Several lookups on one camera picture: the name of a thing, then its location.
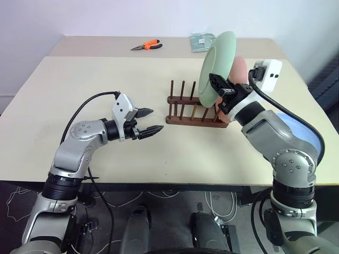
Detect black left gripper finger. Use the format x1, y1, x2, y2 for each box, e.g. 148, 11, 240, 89
136, 107, 155, 119
137, 125, 164, 140

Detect dark ribbed object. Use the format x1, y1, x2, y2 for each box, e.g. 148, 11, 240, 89
308, 57, 339, 112

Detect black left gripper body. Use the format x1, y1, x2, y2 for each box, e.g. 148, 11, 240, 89
123, 107, 141, 140

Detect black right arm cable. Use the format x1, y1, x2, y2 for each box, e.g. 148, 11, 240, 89
247, 68, 326, 165

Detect pink plate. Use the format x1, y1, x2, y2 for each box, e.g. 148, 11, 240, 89
216, 56, 248, 124

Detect clear plastic bag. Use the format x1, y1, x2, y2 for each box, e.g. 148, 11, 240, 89
189, 33, 217, 53

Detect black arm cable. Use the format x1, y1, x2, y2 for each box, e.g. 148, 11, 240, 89
247, 68, 326, 165
60, 91, 121, 145

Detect orange-handled pliers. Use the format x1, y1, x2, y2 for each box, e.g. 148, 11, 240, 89
130, 39, 163, 51

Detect wooden dish rack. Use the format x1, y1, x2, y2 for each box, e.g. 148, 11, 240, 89
165, 80, 229, 129

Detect green plate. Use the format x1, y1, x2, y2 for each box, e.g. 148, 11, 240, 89
198, 31, 237, 108

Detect dark grey rounded shape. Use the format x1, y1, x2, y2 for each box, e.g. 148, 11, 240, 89
122, 205, 153, 254
190, 211, 231, 254

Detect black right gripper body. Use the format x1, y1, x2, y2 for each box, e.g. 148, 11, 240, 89
217, 83, 253, 114

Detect white floor cable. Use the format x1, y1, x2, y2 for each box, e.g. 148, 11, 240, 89
205, 190, 237, 223

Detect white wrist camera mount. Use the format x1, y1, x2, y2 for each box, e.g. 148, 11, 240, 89
110, 92, 135, 142
227, 59, 282, 122

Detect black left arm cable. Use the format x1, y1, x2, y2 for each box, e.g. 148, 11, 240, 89
60, 91, 121, 145

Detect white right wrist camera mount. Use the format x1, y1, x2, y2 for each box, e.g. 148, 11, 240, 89
227, 59, 282, 122

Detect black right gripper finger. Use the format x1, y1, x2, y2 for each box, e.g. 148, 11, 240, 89
209, 73, 235, 98

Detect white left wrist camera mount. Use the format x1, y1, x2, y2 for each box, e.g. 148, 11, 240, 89
110, 92, 135, 142

